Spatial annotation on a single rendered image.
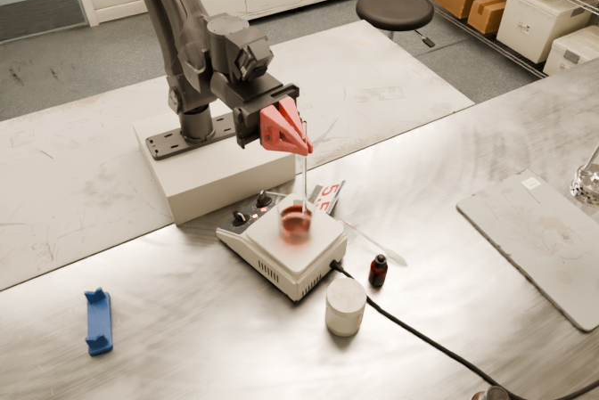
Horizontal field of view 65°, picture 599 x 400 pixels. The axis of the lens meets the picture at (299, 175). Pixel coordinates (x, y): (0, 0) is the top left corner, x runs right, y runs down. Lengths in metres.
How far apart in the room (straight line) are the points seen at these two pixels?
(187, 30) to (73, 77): 2.42
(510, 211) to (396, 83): 0.46
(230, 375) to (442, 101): 0.80
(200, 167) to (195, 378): 0.37
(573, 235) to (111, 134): 0.96
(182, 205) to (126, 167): 0.21
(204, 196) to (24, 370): 0.38
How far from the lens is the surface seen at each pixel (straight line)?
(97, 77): 3.09
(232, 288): 0.81
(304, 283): 0.75
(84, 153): 1.11
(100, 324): 0.82
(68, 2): 3.60
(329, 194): 0.89
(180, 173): 0.89
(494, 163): 1.07
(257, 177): 0.90
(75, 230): 0.96
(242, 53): 0.61
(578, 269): 0.94
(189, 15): 0.76
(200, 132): 0.92
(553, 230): 0.97
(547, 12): 2.90
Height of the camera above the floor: 1.59
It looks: 46 degrees down
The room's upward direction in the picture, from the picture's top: straight up
